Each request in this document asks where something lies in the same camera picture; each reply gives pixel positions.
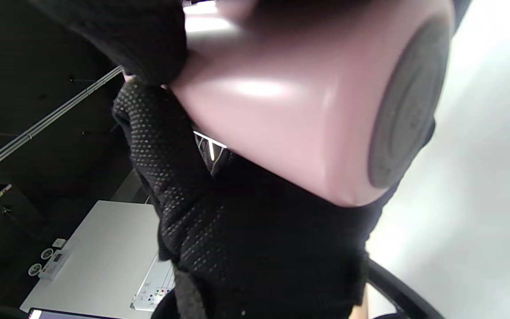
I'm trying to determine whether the person's right hand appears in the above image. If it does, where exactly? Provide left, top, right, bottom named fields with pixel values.
left=29, top=0, right=437, bottom=319

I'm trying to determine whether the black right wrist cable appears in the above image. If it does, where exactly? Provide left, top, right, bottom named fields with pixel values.
left=367, top=259, right=446, bottom=319

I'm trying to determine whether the person's right forearm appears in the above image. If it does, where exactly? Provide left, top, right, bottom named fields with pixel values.
left=352, top=284, right=371, bottom=319

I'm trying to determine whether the pink thermos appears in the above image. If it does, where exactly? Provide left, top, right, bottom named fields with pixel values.
left=124, top=0, right=456, bottom=208

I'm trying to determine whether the white control panel device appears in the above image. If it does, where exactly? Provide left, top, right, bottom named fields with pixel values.
left=130, top=253, right=177, bottom=313

